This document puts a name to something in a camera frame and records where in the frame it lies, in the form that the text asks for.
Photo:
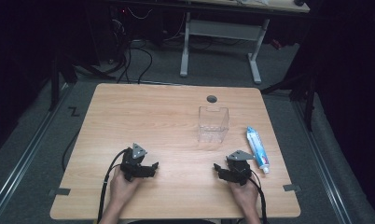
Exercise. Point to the person's right hand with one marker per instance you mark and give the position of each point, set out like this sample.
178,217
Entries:
244,194

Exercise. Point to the grey tape piece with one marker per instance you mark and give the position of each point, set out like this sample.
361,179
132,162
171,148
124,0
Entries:
60,192
291,187

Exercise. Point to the clear plastic ribbed container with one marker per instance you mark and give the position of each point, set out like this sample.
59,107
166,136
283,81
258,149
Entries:
213,126

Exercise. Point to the white-framed wooden desk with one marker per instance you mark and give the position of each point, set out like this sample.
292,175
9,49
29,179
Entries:
226,29

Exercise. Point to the person's left hand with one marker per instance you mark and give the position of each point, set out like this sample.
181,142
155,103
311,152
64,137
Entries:
122,188

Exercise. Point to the black metal stand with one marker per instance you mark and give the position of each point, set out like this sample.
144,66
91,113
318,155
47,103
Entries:
300,90
55,84

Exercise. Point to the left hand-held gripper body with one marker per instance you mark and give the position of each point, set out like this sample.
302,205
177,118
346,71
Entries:
133,161

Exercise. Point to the blue and white toothpaste tube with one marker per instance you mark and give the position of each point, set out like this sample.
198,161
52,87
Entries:
257,149

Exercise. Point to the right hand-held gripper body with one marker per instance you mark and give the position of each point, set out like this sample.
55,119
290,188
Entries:
238,171

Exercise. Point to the metal floor rail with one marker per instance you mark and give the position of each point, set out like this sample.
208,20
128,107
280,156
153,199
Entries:
27,155
322,165

